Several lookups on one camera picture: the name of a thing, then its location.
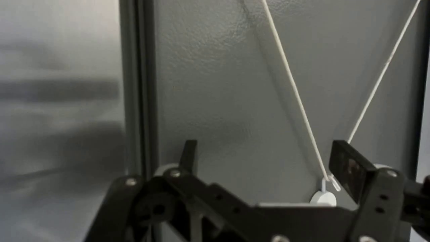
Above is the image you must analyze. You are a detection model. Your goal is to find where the grey stainless refrigerator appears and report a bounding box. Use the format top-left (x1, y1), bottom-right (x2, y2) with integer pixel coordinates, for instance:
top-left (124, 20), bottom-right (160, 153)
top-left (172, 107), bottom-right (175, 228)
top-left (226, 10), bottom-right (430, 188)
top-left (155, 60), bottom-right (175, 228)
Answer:
top-left (0, 0), bottom-right (430, 242)

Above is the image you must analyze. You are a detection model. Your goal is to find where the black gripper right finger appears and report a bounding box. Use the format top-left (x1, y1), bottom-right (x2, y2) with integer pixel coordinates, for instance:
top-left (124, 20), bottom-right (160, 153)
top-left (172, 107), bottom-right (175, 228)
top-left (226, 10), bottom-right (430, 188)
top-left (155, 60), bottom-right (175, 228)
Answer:
top-left (328, 138), bottom-right (430, 242)

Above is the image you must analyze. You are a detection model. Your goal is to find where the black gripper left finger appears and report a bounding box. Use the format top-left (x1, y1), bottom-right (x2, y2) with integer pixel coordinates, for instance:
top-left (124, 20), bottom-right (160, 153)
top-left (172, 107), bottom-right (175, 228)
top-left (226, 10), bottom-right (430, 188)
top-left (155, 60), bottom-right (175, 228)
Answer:
top-left (85, 138), bottom-right (260, 242)

